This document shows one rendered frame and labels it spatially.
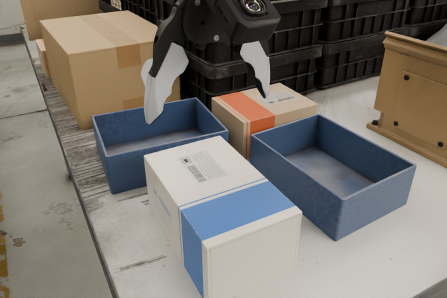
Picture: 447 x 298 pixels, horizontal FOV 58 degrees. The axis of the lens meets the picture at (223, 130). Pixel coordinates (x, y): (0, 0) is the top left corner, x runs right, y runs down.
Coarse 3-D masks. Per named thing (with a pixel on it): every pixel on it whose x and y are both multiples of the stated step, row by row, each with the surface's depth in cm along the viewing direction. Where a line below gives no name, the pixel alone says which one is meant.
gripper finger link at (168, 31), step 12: (180, 12) 39; (168, 24) 38; (180, 24) 39; (156, 36) 39; (168, 36) 39; (180, 36) 40; (156, 48) 39; (168, 48) 40; (156, 60) 39; (156, 72) 40
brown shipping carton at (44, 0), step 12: (24, 0) 131; (36, 0) 133; (48, 0) 134; (60, 0) 136; (72, 0) 138; (84, 0) 139; (96, 0) 141; (24, 12) 133; (36, 12) 134; (48, 12) 136; (60, 12) 137; (72, 12) 139; (84, 12) 141; (96, 12) 143; (36, 24) 136; (36, 36) 137
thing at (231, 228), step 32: (160, 160) 55; (192, 160) 55; (224, 160) 55; (160, 192) 52; (192, 192) 48; (224, 192) 48; (256, 192) 48; (160, 224) 56; (192, 224) 43; (224, 224) 43; (256, 224) 43; (288, 224) 45; (192, 256) 45; (224, 256) 42; (256, 256) 45; (288, 256) 48; (224, 288) 44
